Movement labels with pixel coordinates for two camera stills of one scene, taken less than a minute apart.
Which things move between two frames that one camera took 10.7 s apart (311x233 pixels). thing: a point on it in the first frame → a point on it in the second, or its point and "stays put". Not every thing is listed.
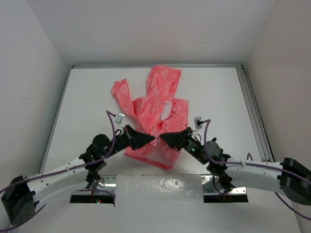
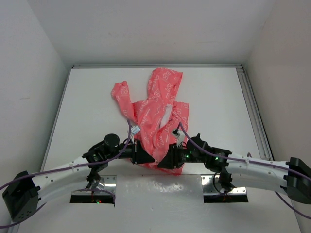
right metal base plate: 211,186 stays put
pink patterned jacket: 157,113 stays put
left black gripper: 138,139 → 138,155
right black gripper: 176,139 → 171,160
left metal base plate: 107,183 stays put
